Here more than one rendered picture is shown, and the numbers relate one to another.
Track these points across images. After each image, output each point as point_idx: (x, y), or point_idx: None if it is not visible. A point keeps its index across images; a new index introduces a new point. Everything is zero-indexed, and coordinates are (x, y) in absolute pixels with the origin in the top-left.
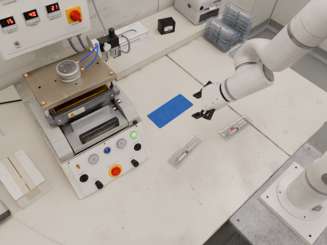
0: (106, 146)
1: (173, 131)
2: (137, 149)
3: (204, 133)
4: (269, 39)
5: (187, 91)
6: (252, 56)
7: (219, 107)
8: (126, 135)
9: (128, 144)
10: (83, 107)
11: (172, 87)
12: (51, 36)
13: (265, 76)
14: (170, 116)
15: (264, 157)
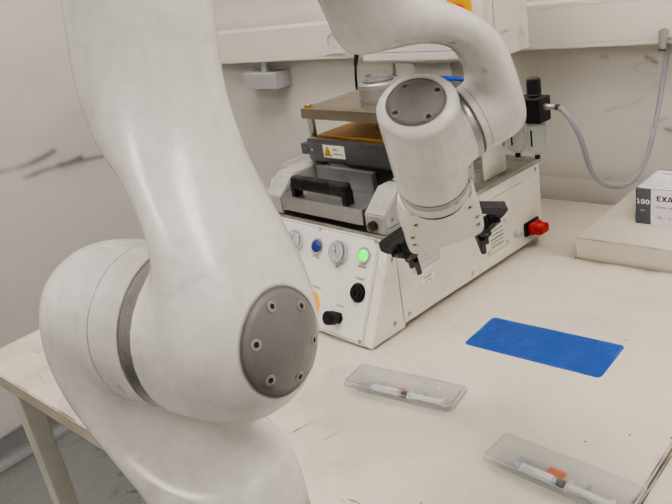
0: (320, 238)
1: (466, 365)
2: (352, 294)
3: (495, 418)
4: (461, 7)
5: (648, 355)
6: (471, 81)
7: (400, 220)
8: (353, 246)
9: (348, 269)
10: (343, 149)
11: (636, 328)
12: (422, 44)
13: (387, 97)
14: (518, 349)
15: None
